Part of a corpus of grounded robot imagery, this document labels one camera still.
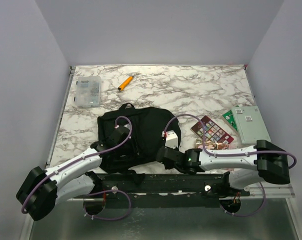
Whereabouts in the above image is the black student backpack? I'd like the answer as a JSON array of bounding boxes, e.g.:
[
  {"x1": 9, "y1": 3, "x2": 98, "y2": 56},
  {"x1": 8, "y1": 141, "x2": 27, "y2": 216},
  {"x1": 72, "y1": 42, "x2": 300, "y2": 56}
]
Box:
[{"x1": 91, "y1": 103, "x2": 181, "y2": 185}]

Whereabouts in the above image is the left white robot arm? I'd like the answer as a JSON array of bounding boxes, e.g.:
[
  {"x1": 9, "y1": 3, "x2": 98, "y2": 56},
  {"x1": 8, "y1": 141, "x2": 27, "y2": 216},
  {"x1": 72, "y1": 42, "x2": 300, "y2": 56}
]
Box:
[{"x1": 16, "y1": 126, "x2": 132, "y2": 221}]

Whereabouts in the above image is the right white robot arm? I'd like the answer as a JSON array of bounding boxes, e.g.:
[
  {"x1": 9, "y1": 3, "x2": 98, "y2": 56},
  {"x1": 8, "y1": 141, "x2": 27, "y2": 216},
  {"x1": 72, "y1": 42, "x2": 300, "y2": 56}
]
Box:
[{"x1": 156, "y1": 140, "x2": 291, "y2": 196}]

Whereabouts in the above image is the illustrated storybook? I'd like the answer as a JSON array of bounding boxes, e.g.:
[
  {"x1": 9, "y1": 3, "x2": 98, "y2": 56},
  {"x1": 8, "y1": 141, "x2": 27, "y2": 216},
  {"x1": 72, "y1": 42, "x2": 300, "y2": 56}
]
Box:
[{"x1": 194, "y1": 138, "x2": 236, "y2": 173}]

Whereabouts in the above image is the clear plastic organizer box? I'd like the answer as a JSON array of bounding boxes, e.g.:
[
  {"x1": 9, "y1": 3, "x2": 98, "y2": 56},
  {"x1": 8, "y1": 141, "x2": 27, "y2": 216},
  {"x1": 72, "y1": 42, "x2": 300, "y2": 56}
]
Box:
[{"x1": 74, "y1": 76, "x2": 101, "y2": 108}]

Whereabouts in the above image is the orange utility knife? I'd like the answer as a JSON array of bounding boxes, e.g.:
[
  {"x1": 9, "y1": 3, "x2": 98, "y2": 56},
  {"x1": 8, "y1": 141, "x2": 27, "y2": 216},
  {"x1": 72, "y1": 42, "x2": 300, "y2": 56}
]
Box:
[{"x1": 118, "y1": 75, "x2": 134, "y2": 91}]

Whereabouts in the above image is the pale green book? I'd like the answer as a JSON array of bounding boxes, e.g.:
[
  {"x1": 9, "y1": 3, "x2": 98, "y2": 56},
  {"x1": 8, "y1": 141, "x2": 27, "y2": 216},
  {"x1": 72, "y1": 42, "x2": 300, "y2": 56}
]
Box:
[{"x1": 231, "y1": 106, "x2": 271, "y2": 145}]

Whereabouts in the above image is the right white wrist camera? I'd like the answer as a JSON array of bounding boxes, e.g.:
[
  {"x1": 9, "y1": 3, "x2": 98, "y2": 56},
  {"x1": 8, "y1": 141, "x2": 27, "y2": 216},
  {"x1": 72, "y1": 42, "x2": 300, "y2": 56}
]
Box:
[{"x1": 162, "y1": 130, "x2": 179, "y2": 149}]

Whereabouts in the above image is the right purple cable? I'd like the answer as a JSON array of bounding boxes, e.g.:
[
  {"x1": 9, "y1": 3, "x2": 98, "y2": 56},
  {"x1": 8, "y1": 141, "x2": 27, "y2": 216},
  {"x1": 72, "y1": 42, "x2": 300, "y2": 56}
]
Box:
[{"x1": 163, "y1": 113, "x2": 298, "y2": 217}]

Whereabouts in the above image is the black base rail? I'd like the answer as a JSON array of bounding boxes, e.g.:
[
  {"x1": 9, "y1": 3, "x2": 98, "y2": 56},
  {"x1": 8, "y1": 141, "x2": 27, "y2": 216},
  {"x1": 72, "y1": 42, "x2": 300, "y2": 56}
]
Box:
[{"x1": 87, "y1": 172, "x2": 250, "y2": 208}]

